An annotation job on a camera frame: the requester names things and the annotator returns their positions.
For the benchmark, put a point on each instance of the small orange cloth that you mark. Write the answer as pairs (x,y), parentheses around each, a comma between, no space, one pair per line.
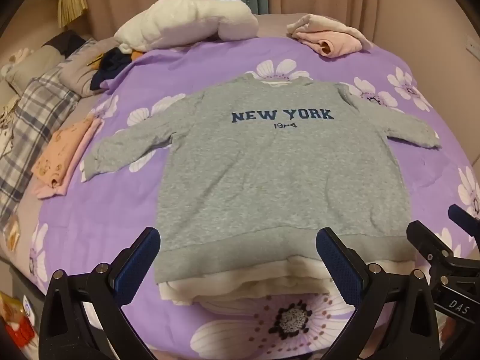
(137,55)

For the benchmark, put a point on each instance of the beige grey pillow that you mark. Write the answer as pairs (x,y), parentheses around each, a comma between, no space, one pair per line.
(33,65)

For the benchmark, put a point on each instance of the pink folded garment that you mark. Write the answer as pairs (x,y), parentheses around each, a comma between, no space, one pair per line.
(82,146)

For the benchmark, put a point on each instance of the straw fringe hanging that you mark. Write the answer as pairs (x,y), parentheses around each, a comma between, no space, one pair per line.
(71,3)

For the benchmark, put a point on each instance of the grey printed sweatshirt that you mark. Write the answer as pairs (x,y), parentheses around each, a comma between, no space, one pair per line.
(262,165)

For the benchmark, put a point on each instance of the white printed pillow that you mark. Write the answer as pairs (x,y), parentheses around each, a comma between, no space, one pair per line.
(7,131)

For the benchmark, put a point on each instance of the navy garment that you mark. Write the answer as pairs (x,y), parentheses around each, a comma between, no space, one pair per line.
(108,69)

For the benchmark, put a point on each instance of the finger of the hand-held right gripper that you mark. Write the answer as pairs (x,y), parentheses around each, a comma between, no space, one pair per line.
(427,242)
(463,215)

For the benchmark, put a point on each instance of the white fluffy blanket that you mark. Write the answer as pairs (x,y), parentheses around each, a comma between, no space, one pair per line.
(187,18)

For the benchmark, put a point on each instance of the orange printed folded garment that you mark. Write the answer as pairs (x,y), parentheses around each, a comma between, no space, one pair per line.
(60,150)

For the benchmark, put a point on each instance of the red yellow snack packets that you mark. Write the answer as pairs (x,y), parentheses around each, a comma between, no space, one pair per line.
(18,330)

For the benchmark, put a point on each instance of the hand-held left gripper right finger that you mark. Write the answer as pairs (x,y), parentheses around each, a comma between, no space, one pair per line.
(337,266)

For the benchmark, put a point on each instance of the grey plaid quilt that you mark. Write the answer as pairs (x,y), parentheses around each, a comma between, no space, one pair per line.
(33,116)

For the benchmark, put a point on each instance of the white wall socket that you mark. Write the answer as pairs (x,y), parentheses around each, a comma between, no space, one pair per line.
(473,48)

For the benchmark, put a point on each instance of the dark pillow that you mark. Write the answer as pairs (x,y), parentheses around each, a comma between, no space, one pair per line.
(65,41)

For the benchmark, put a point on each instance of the pink cream fleece garment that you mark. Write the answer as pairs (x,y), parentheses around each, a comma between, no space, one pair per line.
(330,41)

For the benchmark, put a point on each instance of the white plush toy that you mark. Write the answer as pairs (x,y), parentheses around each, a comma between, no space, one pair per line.
(17,60)

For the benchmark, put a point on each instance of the purple floral bed sheet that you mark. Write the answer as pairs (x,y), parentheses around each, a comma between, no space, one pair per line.
(123,210)

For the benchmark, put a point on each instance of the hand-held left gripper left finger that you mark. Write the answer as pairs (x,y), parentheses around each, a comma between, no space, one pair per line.
(137,266)

